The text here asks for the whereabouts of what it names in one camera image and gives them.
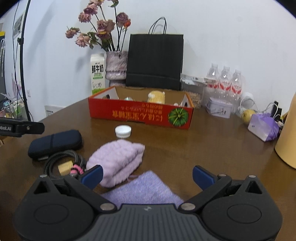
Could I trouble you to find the white round speaker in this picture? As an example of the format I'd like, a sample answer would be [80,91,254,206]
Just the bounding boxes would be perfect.
[239,92,255,114]

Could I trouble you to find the purple woven cloth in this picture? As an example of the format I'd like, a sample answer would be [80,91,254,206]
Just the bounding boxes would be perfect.
[101,171,185,208]

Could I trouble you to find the purple textured vase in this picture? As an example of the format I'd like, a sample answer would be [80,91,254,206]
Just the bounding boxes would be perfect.
[105,51,128,87]

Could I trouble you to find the small tan block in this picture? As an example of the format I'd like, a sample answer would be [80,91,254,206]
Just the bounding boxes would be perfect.
[58,161,73,175]

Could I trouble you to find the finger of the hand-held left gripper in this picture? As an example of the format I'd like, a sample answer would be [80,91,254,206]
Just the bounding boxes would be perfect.
[14,120,45,138]

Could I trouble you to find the clear water bottle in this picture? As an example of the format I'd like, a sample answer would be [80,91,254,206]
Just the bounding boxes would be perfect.
[205,63,220,105]
[218,66,232,105]
[230,69,243,114]

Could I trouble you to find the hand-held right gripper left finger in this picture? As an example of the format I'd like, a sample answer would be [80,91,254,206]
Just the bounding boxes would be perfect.
[29,165,117,212]

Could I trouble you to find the black paper bag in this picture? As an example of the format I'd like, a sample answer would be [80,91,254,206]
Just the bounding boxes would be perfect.
[125,17,184,91]

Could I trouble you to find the dried rose bouquet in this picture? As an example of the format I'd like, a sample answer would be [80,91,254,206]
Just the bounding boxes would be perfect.
[65,0,131,52]

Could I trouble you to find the cluttered storage rack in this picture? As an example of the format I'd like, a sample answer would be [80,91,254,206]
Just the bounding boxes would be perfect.
[0,93,26,121]

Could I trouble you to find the white bottle cap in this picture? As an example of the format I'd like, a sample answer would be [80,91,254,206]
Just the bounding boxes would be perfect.
[115,125,132,139]

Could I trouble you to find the clear lidded food container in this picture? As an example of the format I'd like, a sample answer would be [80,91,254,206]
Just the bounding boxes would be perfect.
[180,74,208,109]

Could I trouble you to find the yellow thermos jug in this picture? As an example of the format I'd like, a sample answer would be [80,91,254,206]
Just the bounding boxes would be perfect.
[275,91,296,169]

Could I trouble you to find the braided cable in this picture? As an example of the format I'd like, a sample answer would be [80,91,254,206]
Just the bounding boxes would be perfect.
[43,149,89,180]

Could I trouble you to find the navy zip case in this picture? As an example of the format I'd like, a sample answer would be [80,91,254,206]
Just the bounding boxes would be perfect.
[28,130,83,160]

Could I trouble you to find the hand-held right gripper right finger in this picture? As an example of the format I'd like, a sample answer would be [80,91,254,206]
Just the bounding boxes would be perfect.
[179,165,264,212]

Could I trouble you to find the red cardboard box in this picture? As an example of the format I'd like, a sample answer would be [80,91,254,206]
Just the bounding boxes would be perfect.
[88,86,194,129]

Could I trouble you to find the yellow white plush toy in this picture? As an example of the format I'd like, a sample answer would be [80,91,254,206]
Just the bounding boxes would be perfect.
[147,90,165,104]

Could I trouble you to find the white green milk carton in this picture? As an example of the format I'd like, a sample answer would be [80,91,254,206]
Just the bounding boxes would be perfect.
[90,53,106,95]

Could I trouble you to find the pale tin box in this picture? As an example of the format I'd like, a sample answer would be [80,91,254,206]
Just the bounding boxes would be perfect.
[205,97,233,119]

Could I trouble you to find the yellow green pear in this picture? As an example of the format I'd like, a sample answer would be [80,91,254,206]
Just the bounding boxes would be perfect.
[242,109,257,123]

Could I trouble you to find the black charger plug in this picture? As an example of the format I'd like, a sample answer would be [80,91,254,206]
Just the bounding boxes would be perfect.
[272,100,284,127]

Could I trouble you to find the fluffy purple towel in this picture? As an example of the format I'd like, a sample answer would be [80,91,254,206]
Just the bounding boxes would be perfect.
[86,139,146,188]

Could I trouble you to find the purple plastic bag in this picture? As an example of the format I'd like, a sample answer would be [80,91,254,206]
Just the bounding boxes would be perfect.
[248,113,280,142]

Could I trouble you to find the white charging cables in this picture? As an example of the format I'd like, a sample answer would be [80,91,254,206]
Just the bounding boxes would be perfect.
[240,97,278,117]

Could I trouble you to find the black lamp stand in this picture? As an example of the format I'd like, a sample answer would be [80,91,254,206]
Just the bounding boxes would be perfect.
[18,0,33,122]

